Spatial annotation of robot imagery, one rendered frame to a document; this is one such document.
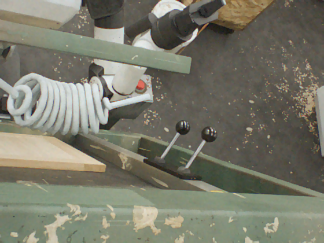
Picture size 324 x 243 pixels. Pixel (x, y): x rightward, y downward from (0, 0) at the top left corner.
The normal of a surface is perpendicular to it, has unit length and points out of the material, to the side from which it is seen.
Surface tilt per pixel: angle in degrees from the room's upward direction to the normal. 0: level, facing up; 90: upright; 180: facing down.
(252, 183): 90
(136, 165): 90
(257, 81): 0
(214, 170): 90
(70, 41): 30
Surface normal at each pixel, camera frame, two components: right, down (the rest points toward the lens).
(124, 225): 0.46, 0.11
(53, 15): 0.27, 0.70
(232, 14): 0.04, 0.90
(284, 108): 0.47, -0.40
